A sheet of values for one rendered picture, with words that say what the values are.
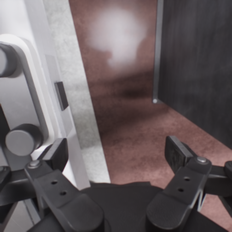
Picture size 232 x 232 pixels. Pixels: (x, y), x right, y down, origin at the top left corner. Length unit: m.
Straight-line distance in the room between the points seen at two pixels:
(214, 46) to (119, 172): 0.97
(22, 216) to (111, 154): 0.97
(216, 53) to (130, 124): 0.70
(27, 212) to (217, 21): 0.56
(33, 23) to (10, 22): 0.02
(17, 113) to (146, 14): 0.96
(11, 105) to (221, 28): 0.50
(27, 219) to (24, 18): 0.21
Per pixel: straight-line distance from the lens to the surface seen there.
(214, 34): 0.56
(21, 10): 0.21
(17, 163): 0.21
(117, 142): 1.12
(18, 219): 0.24
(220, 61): 0.52
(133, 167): 1.23
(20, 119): 0.18
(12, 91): 0.18
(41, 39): 0.22
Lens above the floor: 1.02
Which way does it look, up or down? 73 degrees down
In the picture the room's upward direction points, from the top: 174 degrees clockwise
